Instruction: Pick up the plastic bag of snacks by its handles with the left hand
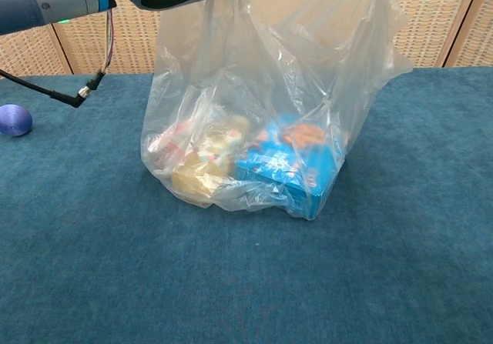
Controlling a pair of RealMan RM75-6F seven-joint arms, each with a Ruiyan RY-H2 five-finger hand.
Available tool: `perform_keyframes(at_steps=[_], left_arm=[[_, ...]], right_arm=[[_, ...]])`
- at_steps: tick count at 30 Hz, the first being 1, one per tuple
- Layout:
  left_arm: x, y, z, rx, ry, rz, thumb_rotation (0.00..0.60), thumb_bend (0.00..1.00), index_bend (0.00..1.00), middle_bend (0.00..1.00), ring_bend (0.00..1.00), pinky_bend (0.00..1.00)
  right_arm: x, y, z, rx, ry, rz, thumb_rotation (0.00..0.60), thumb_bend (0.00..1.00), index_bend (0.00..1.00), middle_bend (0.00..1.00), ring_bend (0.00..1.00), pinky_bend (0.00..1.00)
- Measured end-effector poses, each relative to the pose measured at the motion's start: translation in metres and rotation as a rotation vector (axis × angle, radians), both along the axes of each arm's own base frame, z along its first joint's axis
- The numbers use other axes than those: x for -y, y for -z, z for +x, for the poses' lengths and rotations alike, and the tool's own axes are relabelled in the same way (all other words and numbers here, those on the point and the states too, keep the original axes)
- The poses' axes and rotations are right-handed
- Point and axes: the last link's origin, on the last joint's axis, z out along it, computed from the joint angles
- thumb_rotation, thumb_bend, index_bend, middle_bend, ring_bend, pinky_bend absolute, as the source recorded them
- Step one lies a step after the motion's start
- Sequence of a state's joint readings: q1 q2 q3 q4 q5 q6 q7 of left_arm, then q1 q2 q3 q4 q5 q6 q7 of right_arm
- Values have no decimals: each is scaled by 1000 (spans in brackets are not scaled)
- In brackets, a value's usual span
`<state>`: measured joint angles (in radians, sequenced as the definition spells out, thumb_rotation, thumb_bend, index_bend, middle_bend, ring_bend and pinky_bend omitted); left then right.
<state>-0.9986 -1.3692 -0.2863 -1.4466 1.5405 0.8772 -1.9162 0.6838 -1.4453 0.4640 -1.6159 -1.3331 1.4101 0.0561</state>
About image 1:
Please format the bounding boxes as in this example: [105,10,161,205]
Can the transparent plastic carrier bag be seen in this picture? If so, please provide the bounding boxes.
[139,0,415,222]

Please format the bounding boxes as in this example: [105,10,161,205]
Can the red and white snack pack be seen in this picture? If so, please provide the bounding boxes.
[148,119,201,168]

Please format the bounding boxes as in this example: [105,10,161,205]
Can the yellow bottle with colourful label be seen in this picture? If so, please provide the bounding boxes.
[171,115,251,202]

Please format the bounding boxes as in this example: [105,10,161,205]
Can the blue cookie box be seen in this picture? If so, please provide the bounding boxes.
[235,115,347,222]

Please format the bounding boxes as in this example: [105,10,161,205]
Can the blue-purple egg-shaped ball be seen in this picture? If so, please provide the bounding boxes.
[0,104,34,138]

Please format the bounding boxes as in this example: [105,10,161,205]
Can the teal velvet table cloth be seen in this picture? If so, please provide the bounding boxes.
[0,65,493,344]

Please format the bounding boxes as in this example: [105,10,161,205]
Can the coloured left wrist wires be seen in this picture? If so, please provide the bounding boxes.
[100,8,117,74]

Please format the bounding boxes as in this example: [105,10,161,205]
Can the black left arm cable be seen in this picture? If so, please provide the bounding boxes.
[0,68,107,109]

